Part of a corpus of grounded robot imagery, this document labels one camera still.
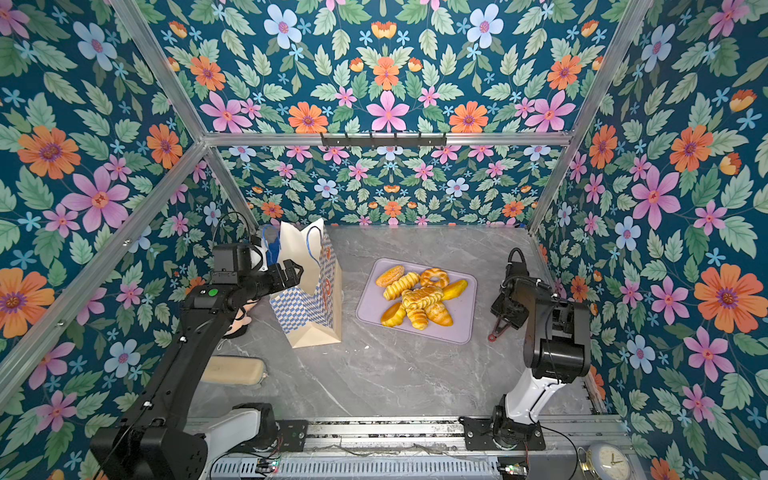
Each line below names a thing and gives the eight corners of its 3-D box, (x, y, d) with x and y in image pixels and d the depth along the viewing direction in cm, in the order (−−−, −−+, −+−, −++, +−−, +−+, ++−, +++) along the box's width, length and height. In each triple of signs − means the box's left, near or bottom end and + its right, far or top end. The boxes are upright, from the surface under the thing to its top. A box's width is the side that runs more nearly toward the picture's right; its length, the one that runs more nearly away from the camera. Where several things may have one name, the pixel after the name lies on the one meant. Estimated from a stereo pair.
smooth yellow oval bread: (442, 306, 99) (444, 299, 95) (435, 297, 101) (436, 290, 98) (468, 291, 102) (470, 284, 99) (461, 282, 104) (462, 276, 101)
